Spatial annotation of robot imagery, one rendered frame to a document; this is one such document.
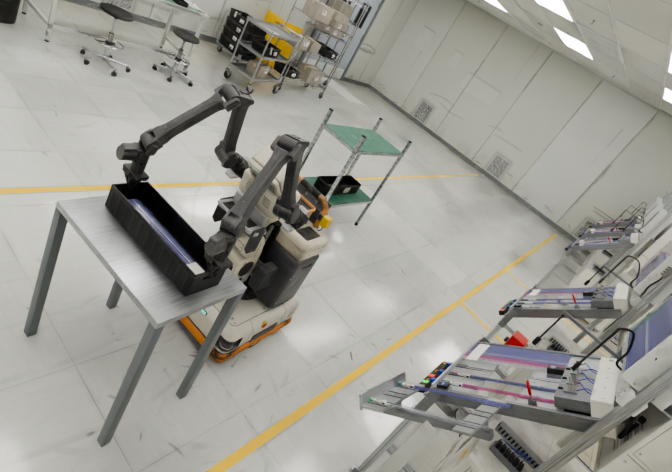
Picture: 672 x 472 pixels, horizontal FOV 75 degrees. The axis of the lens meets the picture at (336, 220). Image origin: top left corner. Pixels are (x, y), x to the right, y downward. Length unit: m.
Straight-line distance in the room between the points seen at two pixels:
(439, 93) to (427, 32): 1.58
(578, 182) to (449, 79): 3.86
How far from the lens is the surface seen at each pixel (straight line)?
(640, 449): 2.15
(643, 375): 2.01
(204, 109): 1.92
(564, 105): 10.90
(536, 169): 10.90
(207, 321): 2.57
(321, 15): 7.92
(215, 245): 1.61
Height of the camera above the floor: 2.03
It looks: 26 degrees down
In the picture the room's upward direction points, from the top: 32 degrees clockwise
